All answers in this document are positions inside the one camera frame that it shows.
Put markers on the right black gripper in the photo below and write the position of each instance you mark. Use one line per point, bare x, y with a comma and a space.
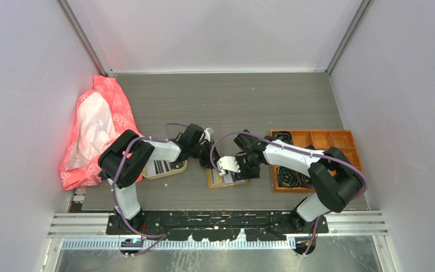
244, 174

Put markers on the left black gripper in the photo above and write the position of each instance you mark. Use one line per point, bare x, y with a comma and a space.
207, 163

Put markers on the white striped card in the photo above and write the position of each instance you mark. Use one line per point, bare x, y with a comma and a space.
238, 177

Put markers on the gold VIP card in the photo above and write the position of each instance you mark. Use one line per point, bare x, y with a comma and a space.
216, 179

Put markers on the orange leather card holder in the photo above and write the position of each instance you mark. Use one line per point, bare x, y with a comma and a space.
225, 185

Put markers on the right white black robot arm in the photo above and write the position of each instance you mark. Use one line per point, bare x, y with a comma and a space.
335, 180

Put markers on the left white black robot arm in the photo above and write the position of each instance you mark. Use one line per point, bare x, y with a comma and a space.
124, 160

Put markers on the beige oval card tray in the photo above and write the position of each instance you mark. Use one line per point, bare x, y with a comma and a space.
166, 174

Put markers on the cards in beige tray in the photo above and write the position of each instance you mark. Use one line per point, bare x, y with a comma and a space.
157, 167

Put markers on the rolled dark belt left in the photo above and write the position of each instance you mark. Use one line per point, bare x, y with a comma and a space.
286, 177

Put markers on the rolled dark belt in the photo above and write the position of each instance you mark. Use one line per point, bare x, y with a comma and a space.
284, 136
286, 177

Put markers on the rolled dark belt right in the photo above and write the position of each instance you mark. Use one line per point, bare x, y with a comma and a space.
284, 136

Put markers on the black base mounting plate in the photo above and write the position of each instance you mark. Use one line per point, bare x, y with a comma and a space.
221, 226

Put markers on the pink white crumpled cloth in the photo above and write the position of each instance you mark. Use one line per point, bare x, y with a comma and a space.
102, 114

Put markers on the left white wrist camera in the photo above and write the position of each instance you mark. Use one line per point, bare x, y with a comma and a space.
207, 134

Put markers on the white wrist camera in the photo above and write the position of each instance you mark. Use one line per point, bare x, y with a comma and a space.
207, 134
227, 164

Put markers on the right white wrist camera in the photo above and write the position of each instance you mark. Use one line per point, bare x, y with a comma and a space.
227, 164

